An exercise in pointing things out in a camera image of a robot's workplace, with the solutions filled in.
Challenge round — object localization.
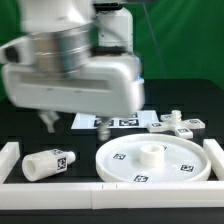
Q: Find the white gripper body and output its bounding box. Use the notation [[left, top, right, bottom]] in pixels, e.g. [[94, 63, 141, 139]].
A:
[[0, 36, 144, 118]]

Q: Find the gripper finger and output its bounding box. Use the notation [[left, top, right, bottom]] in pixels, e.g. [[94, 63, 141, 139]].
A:
[[97, 117, 111, 141], [38, 110, 59, 133]]

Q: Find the white round table top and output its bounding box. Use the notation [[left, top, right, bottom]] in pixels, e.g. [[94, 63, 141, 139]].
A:
[[95, 134, 211, 183]]

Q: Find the white cross table base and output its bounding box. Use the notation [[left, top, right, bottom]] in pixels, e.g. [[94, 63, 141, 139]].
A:
[[147, 110, 205, 139]]

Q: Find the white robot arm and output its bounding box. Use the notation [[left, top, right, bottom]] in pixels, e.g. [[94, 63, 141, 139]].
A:
[[0, 0, 144, 141]]

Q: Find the white marker sheet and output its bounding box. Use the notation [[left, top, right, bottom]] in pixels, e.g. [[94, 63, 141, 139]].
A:
[[71, 110, 158, 130]]

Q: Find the white left fence bar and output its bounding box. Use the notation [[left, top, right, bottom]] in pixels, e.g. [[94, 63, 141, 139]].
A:
[[0, 142, 20, 184]]

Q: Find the white right fence bar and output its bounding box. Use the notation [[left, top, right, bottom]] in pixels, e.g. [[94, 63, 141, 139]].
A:
[[203, 139, 224, 181]]

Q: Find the white cable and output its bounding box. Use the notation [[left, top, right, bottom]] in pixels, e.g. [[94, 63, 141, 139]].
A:
[[136, 0, 169, 80]]

